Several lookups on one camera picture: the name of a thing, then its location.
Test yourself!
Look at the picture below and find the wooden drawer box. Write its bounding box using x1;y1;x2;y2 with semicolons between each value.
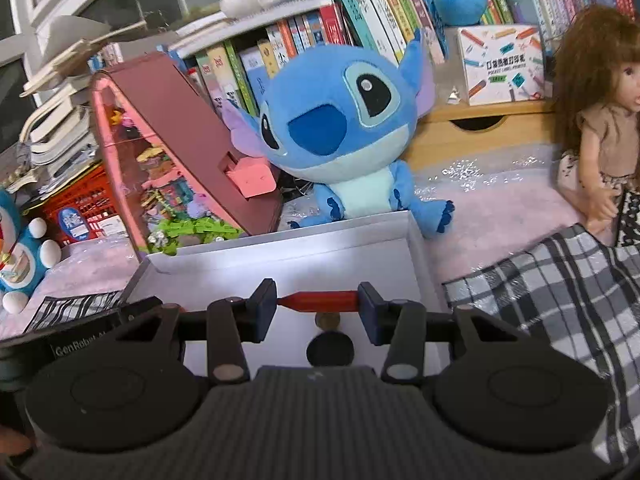
405;100;563;173

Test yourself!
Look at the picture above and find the stack of books and papers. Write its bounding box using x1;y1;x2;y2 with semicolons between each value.
0;15;151;196

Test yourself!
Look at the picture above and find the red crayon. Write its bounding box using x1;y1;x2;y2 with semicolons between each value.
276;291;360;312

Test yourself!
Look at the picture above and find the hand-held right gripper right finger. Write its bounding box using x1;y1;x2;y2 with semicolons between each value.
357;282;528;383

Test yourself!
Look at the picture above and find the person's left hand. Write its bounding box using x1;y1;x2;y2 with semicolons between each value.
0;425;32;456

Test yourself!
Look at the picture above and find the red plastic crate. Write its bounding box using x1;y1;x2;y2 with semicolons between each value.
40;162;131;247

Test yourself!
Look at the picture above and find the blue robot cat plush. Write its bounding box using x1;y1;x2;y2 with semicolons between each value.
0;187;62;315

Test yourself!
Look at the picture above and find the row of upright books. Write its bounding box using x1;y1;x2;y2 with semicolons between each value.
167;0;640;116

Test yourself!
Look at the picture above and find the white box with pencil print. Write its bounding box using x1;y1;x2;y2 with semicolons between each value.
456;24;553;107

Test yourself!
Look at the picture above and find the pink triangular diorama house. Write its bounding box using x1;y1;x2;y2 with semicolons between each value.
90;51;286;263

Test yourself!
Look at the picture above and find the brown-haired doll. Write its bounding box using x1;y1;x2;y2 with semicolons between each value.
550;5;640;248

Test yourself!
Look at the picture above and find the white cardboard box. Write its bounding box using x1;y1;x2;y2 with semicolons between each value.
120;210;448;376

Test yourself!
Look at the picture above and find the pink blanket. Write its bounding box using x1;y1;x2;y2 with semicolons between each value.
0;140;621;341

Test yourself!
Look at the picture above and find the round black disc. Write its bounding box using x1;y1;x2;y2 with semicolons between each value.
306;331;355;367

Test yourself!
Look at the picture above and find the black and white plaid cloth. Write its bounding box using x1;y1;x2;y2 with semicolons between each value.
22;224;640;466

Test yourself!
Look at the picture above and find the blue alien plush toy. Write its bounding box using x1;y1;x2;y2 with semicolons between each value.
221;27;456;240

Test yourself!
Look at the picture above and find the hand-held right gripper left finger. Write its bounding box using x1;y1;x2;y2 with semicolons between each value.
112;278;277;383

